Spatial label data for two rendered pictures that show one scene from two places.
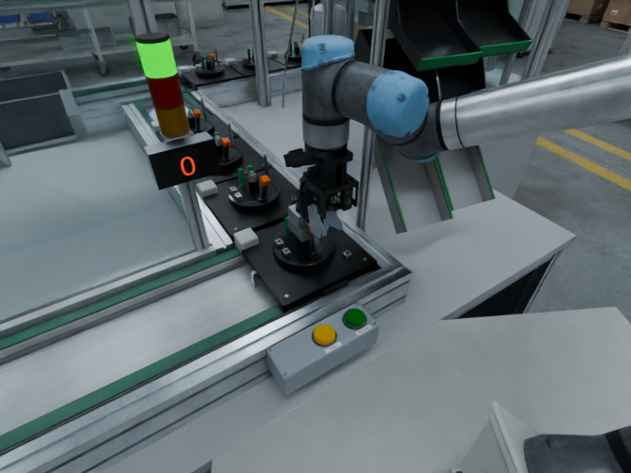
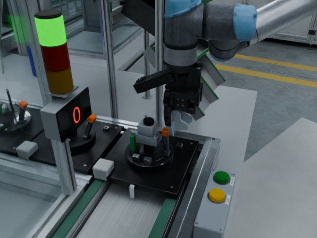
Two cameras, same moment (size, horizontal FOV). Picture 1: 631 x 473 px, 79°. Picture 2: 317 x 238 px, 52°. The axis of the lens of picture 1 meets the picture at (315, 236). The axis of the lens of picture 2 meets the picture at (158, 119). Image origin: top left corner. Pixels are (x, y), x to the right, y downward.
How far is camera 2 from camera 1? 47 cm
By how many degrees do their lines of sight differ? 31
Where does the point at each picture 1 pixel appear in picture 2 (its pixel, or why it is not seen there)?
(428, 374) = (266, 193)
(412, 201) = not seen: hidden behind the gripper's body
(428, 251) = (200, 129)
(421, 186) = not seen: hidden behind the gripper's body
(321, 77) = (191, 16)
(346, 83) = (212, 16)
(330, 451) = not seen: outside the picture
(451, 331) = (254, 165)
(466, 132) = (261, 32)
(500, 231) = (223, 103)
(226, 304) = (124, 221)
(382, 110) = (245, 26)
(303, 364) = (223, 218)
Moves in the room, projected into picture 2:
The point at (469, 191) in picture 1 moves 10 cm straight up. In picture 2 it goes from (209, 82) to (212, 57)
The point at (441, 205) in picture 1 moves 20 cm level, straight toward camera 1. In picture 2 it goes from (207, 94) to (233, 123)
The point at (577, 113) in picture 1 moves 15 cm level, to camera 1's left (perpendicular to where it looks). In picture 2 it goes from (311, 9) to (273, 20)
